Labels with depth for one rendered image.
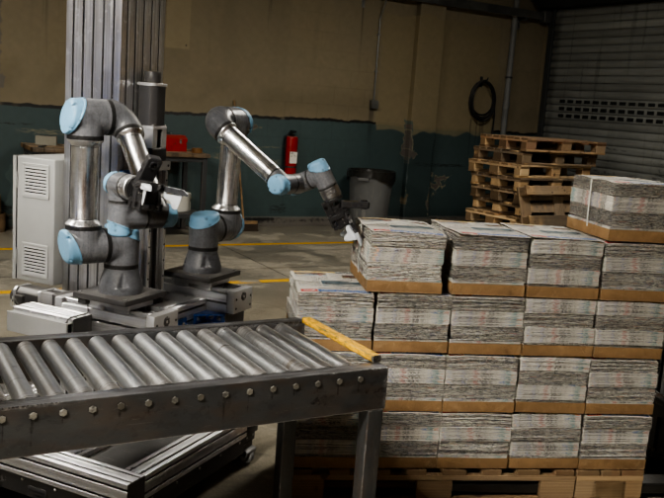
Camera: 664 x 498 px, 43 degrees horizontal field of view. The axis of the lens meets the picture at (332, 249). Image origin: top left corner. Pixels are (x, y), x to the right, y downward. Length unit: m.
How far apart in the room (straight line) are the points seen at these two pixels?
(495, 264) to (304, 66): 7.36
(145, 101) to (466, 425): 1.71
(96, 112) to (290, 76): 7.54
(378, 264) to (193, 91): 6.89
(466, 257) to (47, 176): 1.56
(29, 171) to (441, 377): 1.72
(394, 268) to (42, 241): 1.31
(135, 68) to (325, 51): 7.43
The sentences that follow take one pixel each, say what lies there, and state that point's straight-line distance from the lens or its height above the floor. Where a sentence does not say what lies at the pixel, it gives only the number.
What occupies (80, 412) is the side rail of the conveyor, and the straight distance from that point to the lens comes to 2.02.
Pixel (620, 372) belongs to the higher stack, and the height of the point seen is 0.55.
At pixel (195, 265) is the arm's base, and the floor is 0.85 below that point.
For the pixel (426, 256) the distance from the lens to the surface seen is 3.11.
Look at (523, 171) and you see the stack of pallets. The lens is 9.42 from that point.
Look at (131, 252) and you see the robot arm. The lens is 2.90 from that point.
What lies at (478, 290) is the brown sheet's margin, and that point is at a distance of 3.19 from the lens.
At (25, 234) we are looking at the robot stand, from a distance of 3.35.
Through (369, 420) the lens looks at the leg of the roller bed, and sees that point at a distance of 2.36.
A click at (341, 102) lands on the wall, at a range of 10.58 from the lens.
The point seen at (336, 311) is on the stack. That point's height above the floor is 0.75.
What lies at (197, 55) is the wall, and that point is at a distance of 9.79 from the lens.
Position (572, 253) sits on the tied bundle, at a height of 1.01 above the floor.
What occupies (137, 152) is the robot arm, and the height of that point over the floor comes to 1.30.
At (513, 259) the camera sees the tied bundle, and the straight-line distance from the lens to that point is 3.23.
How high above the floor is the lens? 1.50
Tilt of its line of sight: 10 degrees down
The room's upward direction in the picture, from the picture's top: 4 degrees clockwise
